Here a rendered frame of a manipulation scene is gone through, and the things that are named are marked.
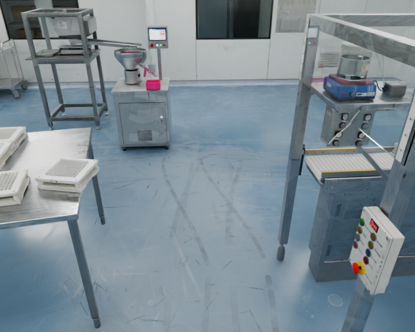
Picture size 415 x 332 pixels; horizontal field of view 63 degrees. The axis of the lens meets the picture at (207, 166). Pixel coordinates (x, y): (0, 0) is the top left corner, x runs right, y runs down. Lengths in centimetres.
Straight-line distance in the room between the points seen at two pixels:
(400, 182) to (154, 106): 315
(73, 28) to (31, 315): 338
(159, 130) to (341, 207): 251
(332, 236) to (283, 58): 505
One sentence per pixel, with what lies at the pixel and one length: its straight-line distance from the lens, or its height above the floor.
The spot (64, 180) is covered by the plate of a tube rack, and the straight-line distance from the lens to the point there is 193.
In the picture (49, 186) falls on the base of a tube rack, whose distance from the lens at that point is 200.
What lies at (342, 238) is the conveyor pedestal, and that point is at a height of 41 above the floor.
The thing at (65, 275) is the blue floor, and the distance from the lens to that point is 278.
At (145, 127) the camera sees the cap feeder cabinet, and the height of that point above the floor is 32.
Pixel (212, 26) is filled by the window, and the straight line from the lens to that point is 667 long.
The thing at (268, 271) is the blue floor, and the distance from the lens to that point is 265.
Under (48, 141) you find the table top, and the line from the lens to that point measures 260.
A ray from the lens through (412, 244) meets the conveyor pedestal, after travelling 273.
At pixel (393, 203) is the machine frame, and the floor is 123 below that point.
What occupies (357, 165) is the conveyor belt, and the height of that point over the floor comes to 91.
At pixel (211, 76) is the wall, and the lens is 683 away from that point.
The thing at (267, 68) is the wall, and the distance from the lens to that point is 696.
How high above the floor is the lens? 190
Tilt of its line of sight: 29 degrees down
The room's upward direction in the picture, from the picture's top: straight up
